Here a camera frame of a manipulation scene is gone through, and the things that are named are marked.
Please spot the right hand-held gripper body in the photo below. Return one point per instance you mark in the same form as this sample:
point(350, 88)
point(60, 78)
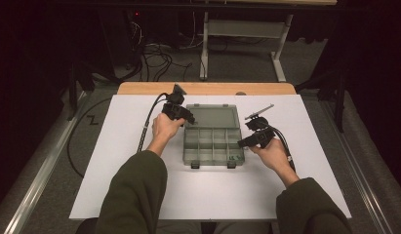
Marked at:
point(261, 130)

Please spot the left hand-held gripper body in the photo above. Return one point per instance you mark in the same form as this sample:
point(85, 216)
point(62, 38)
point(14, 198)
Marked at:
point(175, 105)

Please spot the grey plastic compartment box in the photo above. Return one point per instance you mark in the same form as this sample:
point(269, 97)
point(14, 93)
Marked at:
point(211, 136)

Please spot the person's left hand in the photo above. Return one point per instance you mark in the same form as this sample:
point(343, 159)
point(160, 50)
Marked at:
point(165, 128)

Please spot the person's right hand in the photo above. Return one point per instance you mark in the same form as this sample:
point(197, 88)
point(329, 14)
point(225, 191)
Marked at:
point(272, 156)

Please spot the white board sheet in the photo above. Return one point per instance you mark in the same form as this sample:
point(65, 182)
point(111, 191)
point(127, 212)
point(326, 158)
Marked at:
point(220, 191)

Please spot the black metal stand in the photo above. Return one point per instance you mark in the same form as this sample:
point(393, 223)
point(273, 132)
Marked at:
point(72, 94)
point(339, 97)

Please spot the dark computer case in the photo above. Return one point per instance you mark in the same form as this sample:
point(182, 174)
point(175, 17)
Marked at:
point(123, 35)

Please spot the white metal desk frame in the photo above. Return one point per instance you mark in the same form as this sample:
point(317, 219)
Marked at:
point(243, 29)

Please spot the aluminium floor rail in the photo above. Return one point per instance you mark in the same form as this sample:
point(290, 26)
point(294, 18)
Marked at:
point(42, 175)
point(360, 182)

